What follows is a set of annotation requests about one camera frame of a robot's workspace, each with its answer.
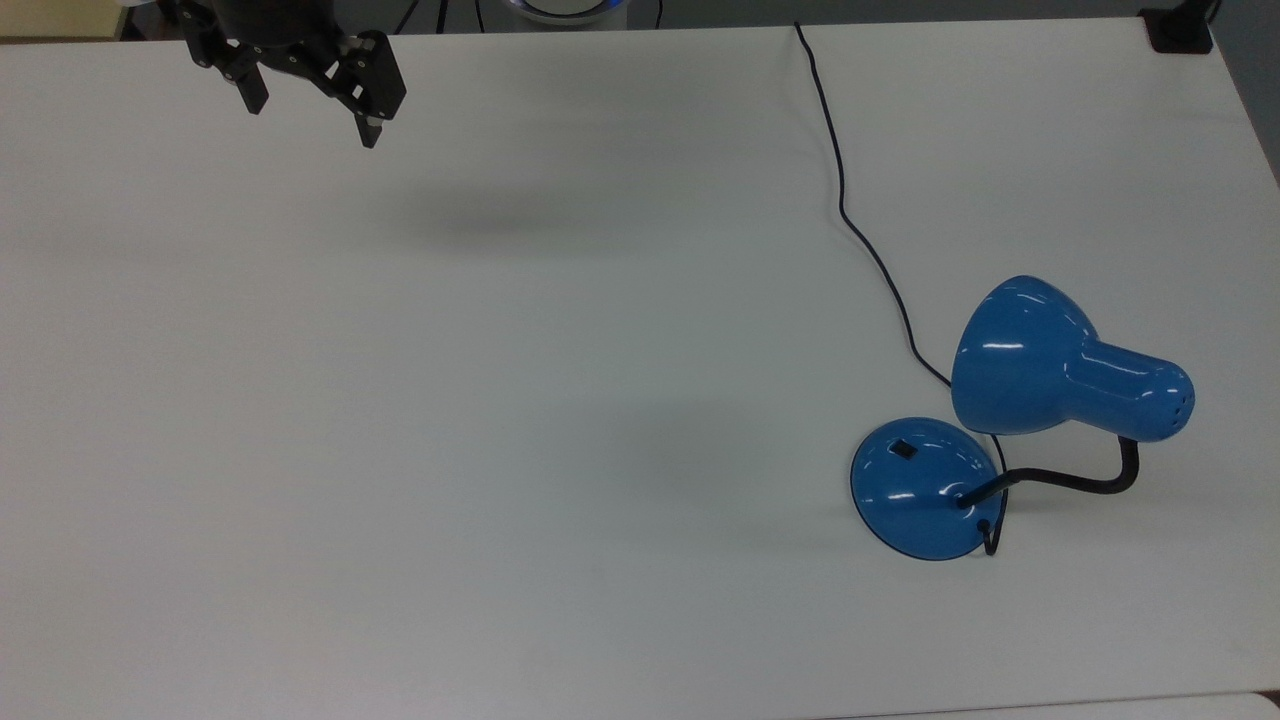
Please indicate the blue desk lamp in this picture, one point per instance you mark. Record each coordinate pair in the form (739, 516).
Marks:
(1040, 370)

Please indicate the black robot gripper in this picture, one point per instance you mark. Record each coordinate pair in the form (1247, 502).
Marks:
(270, 22)

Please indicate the black table clamp mount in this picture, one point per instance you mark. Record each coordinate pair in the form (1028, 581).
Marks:
(1178, 28)

